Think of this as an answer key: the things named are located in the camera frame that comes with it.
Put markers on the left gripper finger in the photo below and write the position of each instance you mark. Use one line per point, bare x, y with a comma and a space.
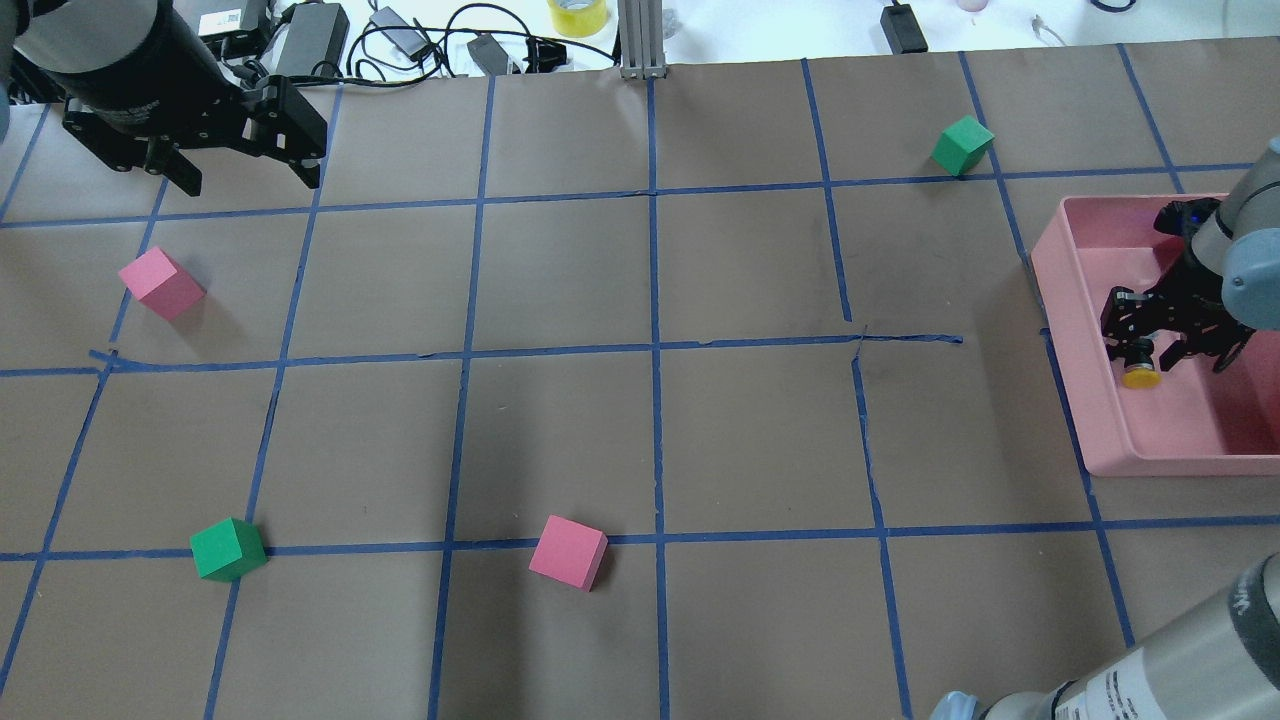
167, 161
303, 158

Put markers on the pink cube centre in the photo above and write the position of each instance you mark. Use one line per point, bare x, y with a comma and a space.
569, 552

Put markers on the yellow tape roll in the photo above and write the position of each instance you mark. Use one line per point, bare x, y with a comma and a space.
578, 19

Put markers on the large black power brick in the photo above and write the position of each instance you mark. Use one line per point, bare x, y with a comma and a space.
314, 35

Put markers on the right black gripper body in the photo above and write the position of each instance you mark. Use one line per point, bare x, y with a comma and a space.
1192, 287

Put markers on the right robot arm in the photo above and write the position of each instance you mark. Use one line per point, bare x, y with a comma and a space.
1219, 659

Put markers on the green cube near bin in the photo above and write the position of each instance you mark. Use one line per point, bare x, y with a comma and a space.
962, 145

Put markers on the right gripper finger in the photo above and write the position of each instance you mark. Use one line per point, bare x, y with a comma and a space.
1136, 353
1172, 355

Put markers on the green cube near base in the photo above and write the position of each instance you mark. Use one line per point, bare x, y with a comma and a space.
227, 550

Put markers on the aluminium frame post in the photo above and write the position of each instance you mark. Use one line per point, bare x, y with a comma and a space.
641, 39

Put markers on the pink plastic bin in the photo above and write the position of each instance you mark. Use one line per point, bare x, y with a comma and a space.
1195, 422

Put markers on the yellow push button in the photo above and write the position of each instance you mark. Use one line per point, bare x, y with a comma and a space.
1140, 376

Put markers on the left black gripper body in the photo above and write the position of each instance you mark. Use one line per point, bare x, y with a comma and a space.
137, 62

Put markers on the black power adapter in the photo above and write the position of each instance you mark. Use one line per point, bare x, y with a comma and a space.
902, 29

